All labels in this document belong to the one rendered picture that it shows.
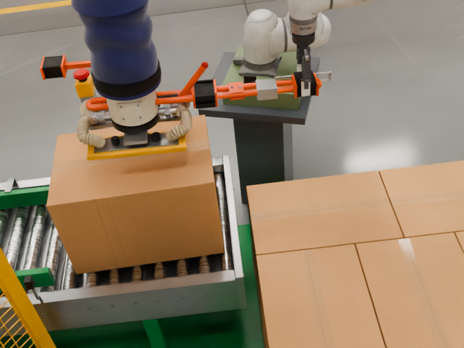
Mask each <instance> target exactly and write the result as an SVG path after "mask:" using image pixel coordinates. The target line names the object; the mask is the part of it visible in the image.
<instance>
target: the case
mask: <svg viewBox="0 0 464 348"><path fill-rule="evenodd" d="M178 125H180V120H178V121H171V122H158V123H157V124H156V125H155V126H154V127H152V128H151V129H149V130H148V133H154V132H164V131H169V130H170V129H171V128H172V127H175V126H178ZM89 133H90V134H96V135H99V136H100V137H113V136H121V135H124V133H123V132H120V131H118V130H117V129H115V128H114V127H113V128H104V129H99V130H90V131H89ZM87 151H88V145H87V144H84V143H83V142H80V141H79V139H78V138H77V133H69V134H64V135H58V136H57V143H56V147H55V156H54V160H53V165H52V173H51V178H50V187H49V192H48V200H47V205H46V207H47V209H48V211H49V214H50V216H51V218H52V220H53V222H54V225H55V227H56V229H57V232H58V234H59V237H60V238H61V241H62V243H63V245H64V248H65V250H66V252H67V254H68V257H69V259H70V261H71V263H72V266H73V268H74V270H75V273H76V274H81V273H90V272H96V271H104V270H109V269H118V268H123V267H132V266H137V265H143V264H151V263H156V262H165V261H171V260H179V259H184V258H194V257H198V256H203V255H213V254H218V253H224V252H225V251H224V242H223V236H222V227H221V221H220V212H219V207H218V197H217V192H216V187H215V178H214V172H213V164H212V159H211V149H210V144H209V135H208V131H207V125H206V116H205V115H198V116H192V126H191V129H190V131H189V132H188V133H187V134H186V151H182V152H175V153H161V154H154V155H140V156H132V157H119V158H112V159H98V160H91V161H88V160H87V157H86V156H87Z"/></svg>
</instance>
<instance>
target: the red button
mask: <svg viewBox="0 0 464 348"><path fill-rule="evenodd" d="M89 74H90V73H89V70H88V69H85V68H80V69H77V70H76V71H75V72H74V73H73V77H74V78H75V79H77V80H79V82H85V81H87V79H88V78H87V77H88V76H89Z"/></svg>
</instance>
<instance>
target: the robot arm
mask: <svg viewBox="0 0 464 348"><path fill-rule="evenodd" d="M372 1H374V0H287V7H288V10H289V11H288V13H287V15H286V17H285V18H279V17H277V16H276V14H274V13H273V12H272V11H270V10H265V9H259V10H254V11H253V12H252V13H251V14H250V15H249V16H248V17H247V19H246V22H245V25H244V30H243V38H242V43H243V51H244V55H243V57H234V58H233V63H234V64H237V65H240V66H242V67H241V69H240V70H239V75H240V76H244V75H250V76H261V77H271V78H275V77H277V76H278V73H277V71H278V65H279V62H280V60H281V59H282V56H281V55H280V54H281V53H283V52H296V59H297V64H298V65H297V72H302V79H301V80H300V81H301V96H302V97H305V96H310V82H311V55H310V52H311V50H313V49H316V48H319V47H321V46H323V45H325V44H326V43H327V42H328V41H329V39H330V36H331V24H330V22H329V20H328V18H327V17H326V16H325V15H323V14H322V11H324V10H329V9H345V8H354V7H358V6H363V5H365V4H368V3H370V2H372Z"/></svg>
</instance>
